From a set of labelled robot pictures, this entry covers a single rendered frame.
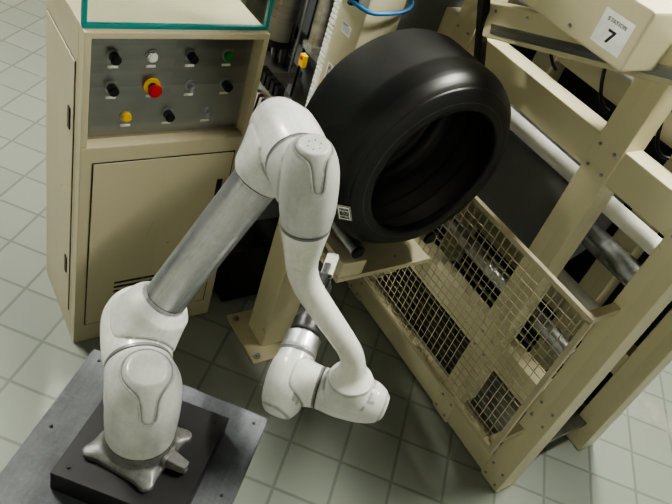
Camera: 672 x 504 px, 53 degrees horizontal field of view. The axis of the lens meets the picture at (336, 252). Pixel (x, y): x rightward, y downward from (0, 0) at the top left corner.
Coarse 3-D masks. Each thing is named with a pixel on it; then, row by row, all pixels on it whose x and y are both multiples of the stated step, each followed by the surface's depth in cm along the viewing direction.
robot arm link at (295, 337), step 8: (296, 328) 164; (304, 328) 165; (288, 336) 164; (296, 336) 163; (304, 336) 163; (312, 336) 164; (288, 344) 162; (296, 344) 161; (304, 344) 162; (312, 344) 163; (312, 352) 163
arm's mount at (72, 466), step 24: (96, 408) 161; (192, 408) 168; (96, 432) 156; (192, 432) 163; (216, 432) 164; (72, 456) 150; (192, 456) 158; (72, 480) 146; (96, 480) 148; (120, 480) 149; (168, 480) 152; (192, 480) 153
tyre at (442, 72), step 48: (384, 48) 175; (432, 48) 175; (336, 96) 175; (384, 96) 167; (432, 96) 167; (480, 96) 174; (336, 144) 173; (384, 144) 168; (432, 144) 222; (480, 144) 209; (384, 192) 222; (432, 192) 218; (384, 240) 199
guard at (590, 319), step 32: (480, 224) 222; (480, 256) 224; (384, 288) 272; (416, 288) 255; (480, 288) 227; (416, 320) 258; (448, 320) 243; (416, 352) 260; (512, 384) 221; (544, 384) 210; (480, 416) 237; (512, 416) 223
